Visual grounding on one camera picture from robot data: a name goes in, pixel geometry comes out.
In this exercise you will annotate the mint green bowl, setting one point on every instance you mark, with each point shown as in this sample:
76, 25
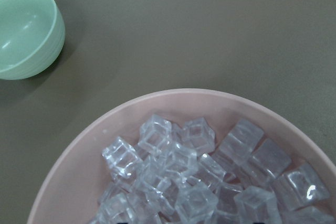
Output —
32, 37

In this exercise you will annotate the pink bowl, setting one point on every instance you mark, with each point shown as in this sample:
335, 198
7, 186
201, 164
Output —
71, 189

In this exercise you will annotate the pile of clear ice cubes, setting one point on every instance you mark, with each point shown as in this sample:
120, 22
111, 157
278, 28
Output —
180, 175

